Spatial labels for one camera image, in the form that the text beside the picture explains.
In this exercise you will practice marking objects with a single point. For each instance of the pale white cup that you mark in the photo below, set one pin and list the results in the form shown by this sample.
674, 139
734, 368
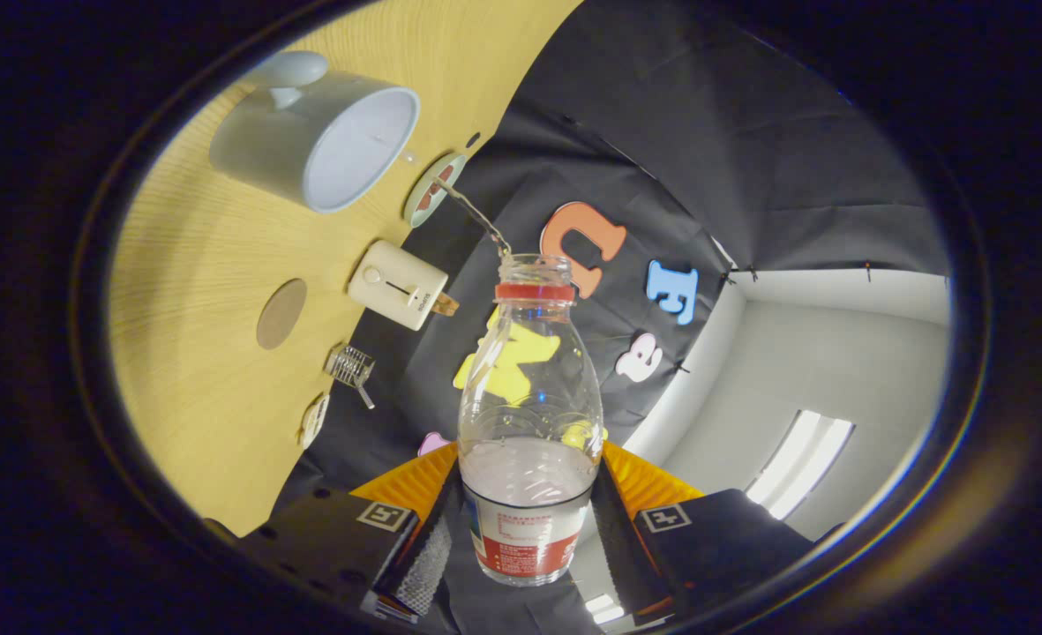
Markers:
265, 141

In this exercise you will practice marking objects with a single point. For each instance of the pale green plate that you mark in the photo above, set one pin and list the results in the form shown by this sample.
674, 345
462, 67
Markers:
415, 212

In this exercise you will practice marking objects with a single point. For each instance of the clear plastic juice bottle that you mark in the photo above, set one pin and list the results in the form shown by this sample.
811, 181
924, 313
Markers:
529, 494

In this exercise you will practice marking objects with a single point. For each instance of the brown meat piece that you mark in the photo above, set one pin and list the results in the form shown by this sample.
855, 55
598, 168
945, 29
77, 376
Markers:
424, 197
444, 175

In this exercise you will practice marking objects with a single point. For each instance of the white divided dish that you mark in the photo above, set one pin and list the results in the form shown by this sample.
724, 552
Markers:
313, 422

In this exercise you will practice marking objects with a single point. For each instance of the long ceiling light panel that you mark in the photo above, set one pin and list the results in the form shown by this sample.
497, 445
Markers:
798, 463

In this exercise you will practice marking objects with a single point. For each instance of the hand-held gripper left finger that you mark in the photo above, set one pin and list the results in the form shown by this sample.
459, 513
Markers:
428, 556

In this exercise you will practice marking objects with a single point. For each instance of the small ceiling light panel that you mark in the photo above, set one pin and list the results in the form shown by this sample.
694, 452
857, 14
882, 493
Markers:
604, 608

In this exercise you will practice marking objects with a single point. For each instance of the wooden table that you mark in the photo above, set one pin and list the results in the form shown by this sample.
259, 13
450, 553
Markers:
185, 265

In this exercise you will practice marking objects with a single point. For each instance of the white toaster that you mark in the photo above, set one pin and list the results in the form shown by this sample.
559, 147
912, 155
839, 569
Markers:
393, 284

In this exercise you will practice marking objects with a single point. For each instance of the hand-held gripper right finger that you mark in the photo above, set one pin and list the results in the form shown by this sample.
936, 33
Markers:
622, 547

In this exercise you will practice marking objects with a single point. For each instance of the round brown coaster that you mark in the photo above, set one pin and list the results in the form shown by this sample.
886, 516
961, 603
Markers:
281, 314

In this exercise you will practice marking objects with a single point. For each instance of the brown toast slice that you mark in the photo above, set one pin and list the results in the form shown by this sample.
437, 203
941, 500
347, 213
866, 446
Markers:
446, 305

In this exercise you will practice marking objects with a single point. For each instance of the black backdrop cloth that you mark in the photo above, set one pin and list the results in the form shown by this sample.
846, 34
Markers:
706, 132

